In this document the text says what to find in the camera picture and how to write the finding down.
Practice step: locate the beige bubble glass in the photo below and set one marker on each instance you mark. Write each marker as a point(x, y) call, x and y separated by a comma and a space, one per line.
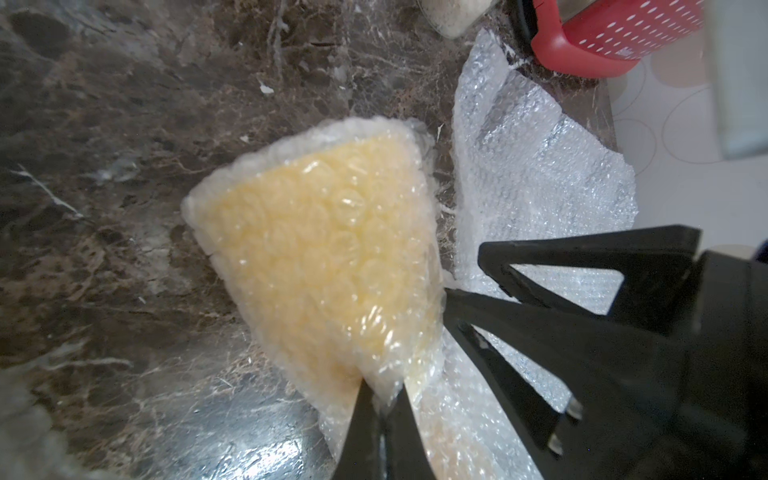
point(326, 242)

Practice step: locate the clear bubble wrap sheet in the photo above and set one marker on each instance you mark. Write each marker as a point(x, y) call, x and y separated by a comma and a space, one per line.
point(524, 171)

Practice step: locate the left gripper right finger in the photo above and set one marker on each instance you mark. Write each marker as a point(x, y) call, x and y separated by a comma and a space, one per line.
point(403, 453)

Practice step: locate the clear jar with powder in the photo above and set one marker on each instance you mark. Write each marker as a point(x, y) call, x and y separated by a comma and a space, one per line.
point(452, 18)

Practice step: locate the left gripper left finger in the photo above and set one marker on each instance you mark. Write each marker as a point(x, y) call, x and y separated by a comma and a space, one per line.
point(360, 457)

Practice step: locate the red toaster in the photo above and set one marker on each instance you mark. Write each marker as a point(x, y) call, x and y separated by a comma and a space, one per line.
point(604, 39)

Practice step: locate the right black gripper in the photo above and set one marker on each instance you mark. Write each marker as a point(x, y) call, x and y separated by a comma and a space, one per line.
point(687, 400)

